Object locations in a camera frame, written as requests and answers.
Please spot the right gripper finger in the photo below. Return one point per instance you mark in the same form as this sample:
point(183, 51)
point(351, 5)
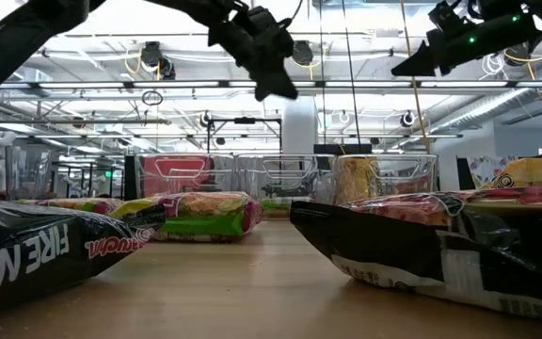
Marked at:
point(421, 63)

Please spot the black gantry frame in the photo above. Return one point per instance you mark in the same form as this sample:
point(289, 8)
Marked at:
point(245, 120)

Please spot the yellow chicken ramen pack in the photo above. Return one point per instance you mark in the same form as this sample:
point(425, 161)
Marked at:
point(360, 181)
point(539, 172)

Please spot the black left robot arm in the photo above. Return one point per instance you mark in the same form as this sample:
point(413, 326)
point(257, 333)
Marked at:
point(17, 33)

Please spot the black rectangular panel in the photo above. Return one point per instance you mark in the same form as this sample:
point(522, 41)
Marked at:
point(341, 149)

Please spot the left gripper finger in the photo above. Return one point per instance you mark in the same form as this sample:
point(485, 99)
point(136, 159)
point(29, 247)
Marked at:
point(285, 82)
point(261, 85)

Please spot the floral print cloth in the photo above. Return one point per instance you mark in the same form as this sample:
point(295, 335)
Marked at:
point(480, 169)

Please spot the red panel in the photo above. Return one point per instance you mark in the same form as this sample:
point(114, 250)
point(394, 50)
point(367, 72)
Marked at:
point(177, 181)

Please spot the clear plastic cup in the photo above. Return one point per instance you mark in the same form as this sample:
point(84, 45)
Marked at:
point(28, 174)

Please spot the black upright board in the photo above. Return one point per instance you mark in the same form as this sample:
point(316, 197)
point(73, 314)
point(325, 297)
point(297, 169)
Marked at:
point(463, 174)

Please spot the black fire noodle pack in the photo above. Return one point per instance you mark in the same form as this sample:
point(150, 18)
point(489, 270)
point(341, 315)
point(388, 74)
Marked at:
point(40, 254)
point(393, 245)

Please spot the black aluminium rig frame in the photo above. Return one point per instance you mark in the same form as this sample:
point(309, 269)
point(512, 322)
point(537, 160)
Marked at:
point(130, 179)

